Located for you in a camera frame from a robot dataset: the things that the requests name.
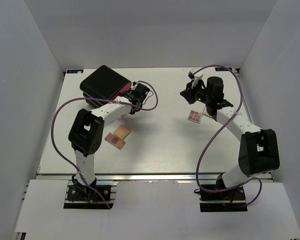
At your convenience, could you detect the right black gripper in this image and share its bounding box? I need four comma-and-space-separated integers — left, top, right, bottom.
180, 79, 212, 105

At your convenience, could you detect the black pink drawer organizer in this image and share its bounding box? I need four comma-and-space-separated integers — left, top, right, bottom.
79, 65, 132, 100

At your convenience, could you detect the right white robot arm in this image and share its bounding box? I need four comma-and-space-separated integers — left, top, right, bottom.
180, 76, 280, 200

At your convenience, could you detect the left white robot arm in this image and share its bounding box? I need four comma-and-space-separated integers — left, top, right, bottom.
68, 83, 151, 200

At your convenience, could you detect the multi-colour blush palette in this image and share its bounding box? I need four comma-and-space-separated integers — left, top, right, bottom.
187, 110, 203, 124

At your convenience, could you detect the right XDOF logo sticker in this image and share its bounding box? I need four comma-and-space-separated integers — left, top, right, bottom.
214, 67, 233, 72

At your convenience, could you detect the xdof logo sticker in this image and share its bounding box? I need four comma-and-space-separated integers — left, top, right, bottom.
66, 69, 84, 74
214, 67, 233, 72

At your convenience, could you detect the pink eyeshadow palette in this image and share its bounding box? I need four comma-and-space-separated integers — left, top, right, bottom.
104, 133, 125, 150

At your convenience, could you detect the left XDOF logo sticker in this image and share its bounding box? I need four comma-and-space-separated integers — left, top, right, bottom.
66, 69, 84, 74

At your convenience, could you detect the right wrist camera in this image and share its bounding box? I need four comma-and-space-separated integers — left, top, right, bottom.
188, 67, 204, 89

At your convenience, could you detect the aluminium table frame rail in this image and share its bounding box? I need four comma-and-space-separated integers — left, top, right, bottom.
233, 68, 273, 181

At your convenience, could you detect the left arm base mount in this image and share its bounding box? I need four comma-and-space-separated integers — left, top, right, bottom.
63, 182, 117, 210

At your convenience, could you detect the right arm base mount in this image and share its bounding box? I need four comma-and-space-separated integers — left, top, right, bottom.
193, 187, 248, 213

